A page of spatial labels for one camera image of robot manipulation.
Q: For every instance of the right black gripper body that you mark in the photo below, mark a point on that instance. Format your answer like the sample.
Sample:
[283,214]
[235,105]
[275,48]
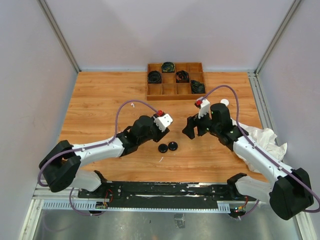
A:
[205,124]

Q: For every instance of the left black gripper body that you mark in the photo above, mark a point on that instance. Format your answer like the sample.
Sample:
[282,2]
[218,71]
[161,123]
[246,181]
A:
[156,133]

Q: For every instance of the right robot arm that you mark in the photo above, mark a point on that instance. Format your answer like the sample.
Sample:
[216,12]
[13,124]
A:
[287,190]

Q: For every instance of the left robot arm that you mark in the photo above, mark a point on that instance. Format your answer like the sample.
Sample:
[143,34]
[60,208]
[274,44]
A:
[62,167]

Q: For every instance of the white charging case right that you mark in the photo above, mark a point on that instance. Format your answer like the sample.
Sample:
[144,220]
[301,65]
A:
[225,102]

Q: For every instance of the wooden compartment tray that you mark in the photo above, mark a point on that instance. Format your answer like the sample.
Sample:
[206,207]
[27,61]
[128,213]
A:
[175,81]

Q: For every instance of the crumpled white cloth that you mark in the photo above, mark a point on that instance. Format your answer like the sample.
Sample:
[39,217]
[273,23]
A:
[266,138]

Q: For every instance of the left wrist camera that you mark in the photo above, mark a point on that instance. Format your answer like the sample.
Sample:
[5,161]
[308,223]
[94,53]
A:
[163,122]

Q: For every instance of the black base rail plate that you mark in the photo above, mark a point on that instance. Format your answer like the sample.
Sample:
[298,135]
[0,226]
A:
[162,195]

